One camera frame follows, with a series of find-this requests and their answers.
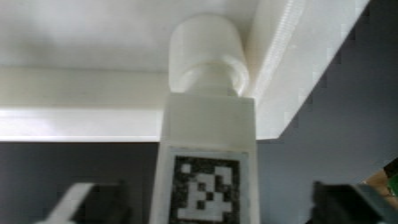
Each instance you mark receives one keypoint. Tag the white leg with tag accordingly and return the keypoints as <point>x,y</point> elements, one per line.
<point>206,186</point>

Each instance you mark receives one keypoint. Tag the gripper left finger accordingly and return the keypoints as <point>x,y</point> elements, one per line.
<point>92,205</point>

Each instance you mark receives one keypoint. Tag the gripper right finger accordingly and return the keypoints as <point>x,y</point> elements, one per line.
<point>350,204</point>

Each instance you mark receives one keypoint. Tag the white square table top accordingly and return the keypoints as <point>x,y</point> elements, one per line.
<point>83,62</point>

